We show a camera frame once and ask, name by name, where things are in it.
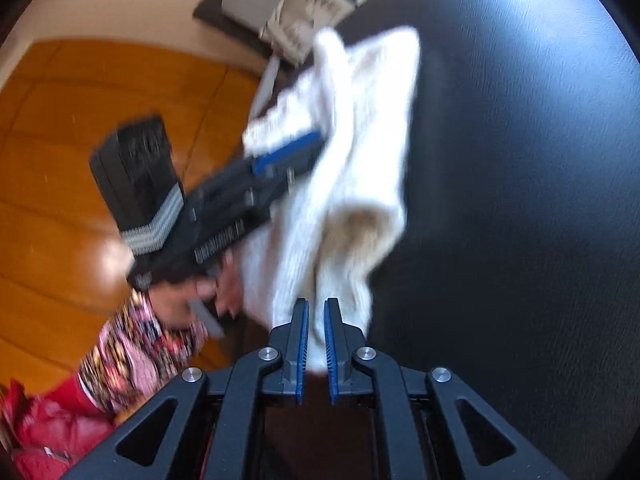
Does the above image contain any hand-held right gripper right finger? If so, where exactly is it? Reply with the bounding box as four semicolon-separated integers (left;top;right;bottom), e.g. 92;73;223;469
324;298;568;480

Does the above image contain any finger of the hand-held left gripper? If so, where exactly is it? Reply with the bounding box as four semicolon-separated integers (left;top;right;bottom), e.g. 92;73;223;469
252;132;326;183

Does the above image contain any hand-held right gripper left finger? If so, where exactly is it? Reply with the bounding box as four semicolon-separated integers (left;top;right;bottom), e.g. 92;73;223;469
62;298;311;480

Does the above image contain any white knit sweater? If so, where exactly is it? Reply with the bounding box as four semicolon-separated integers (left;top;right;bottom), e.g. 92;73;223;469
242;25;421;373

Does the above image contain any person's left hand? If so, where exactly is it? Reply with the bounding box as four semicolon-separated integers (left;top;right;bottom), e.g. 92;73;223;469
150;255;246;331

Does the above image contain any black rolled mat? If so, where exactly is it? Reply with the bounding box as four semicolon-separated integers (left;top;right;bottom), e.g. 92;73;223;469
192;0;273;58

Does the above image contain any tiger print pillow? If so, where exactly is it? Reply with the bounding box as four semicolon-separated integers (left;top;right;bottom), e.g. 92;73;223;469
260;0;391;66

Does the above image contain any red jacket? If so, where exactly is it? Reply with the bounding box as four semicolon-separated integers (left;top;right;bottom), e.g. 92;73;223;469
0;377;121;480

